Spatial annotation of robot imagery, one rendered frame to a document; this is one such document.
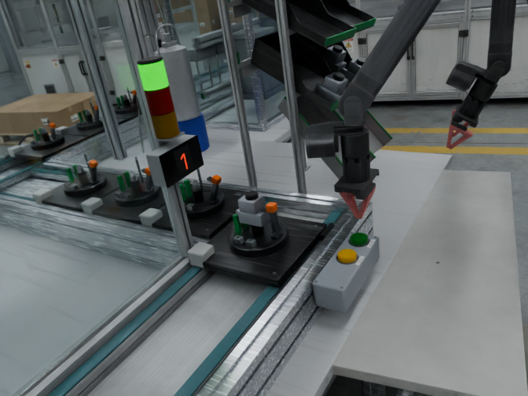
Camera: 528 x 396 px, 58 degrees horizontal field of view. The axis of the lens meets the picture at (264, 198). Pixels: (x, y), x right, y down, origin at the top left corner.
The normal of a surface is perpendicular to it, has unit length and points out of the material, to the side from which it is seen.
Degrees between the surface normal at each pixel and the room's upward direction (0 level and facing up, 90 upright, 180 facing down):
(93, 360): 0
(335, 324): 0
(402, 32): 76
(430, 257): 0
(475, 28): 90
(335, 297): 90
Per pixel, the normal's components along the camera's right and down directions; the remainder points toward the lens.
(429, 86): -0.38, 0.47
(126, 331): -0.14, -0.89
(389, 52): -0.16, 0.23
